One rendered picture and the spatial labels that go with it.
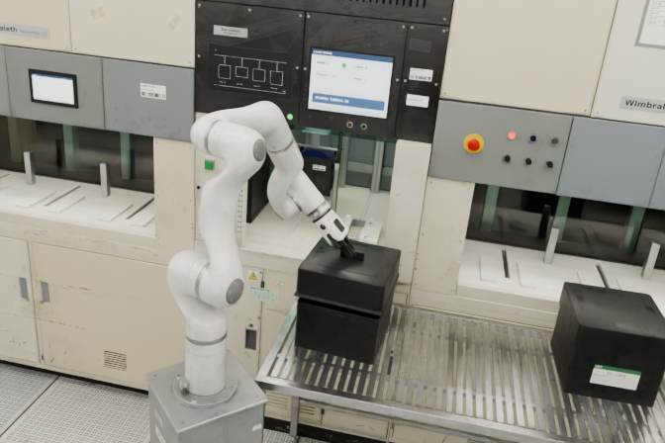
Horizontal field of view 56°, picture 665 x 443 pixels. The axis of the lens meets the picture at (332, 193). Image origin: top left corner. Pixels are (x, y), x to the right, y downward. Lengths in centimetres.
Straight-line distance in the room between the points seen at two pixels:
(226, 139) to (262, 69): 69
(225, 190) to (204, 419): 65
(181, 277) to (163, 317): 106
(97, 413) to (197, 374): 128
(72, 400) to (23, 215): 88
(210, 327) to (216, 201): 37
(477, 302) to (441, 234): 30
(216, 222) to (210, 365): 43
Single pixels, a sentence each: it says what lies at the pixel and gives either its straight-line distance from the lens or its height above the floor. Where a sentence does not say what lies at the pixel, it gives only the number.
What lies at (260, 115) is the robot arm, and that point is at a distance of 171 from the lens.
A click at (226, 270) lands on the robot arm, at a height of 119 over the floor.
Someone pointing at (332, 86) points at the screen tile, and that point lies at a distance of 220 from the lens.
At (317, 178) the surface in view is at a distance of 287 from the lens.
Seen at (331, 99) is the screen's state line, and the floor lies 151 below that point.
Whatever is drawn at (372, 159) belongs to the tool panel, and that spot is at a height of 102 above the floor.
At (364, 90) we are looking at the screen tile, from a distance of 219.
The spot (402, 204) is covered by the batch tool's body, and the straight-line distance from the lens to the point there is 223.
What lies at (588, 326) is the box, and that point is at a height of 101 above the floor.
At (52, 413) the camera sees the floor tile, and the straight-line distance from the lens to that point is 316.
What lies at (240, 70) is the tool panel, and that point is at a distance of 228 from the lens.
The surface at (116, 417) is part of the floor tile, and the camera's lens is 308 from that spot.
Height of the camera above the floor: 200
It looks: 21 degrees down
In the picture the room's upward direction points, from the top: 5 degrees clockwise
